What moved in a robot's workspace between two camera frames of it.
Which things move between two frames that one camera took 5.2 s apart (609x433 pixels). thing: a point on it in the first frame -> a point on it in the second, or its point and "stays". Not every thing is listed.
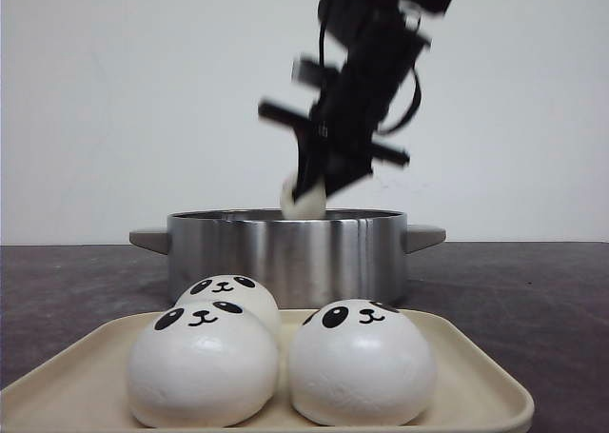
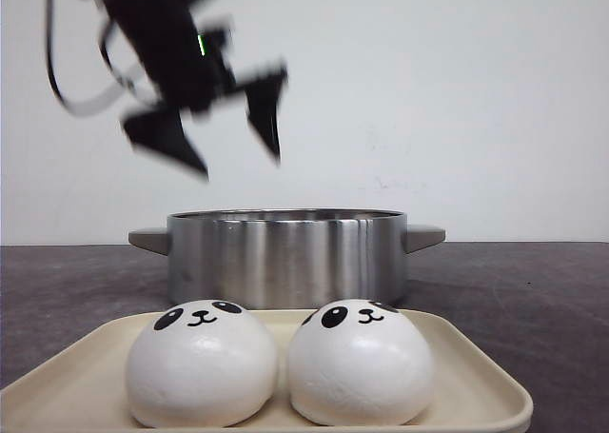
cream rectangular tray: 82,385 stays
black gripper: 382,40 -> 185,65
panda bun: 202,364 stays
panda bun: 360,364 stays
